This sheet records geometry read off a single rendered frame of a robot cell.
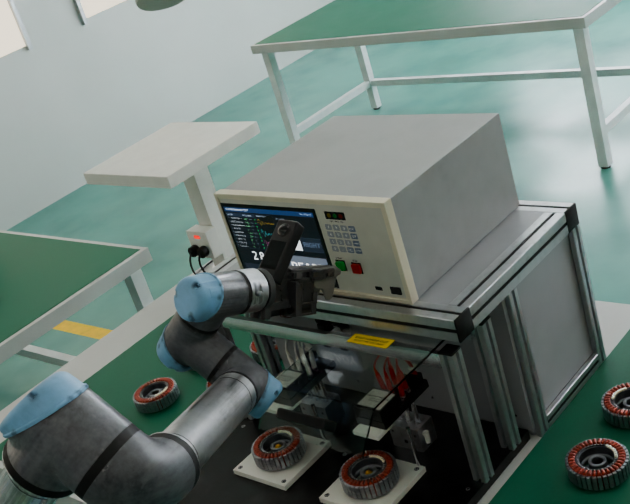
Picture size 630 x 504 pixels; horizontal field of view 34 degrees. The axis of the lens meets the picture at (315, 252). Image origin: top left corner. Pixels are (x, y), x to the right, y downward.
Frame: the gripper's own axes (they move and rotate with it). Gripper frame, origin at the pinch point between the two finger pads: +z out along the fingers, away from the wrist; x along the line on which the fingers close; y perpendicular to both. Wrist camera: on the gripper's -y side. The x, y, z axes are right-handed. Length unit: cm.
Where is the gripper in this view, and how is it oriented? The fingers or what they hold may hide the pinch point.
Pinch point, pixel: (334, 267)
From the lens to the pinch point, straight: 188.8
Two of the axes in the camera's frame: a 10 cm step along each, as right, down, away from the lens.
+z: 6.8, -0.7, 7.3
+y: -0.1, 9.9, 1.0
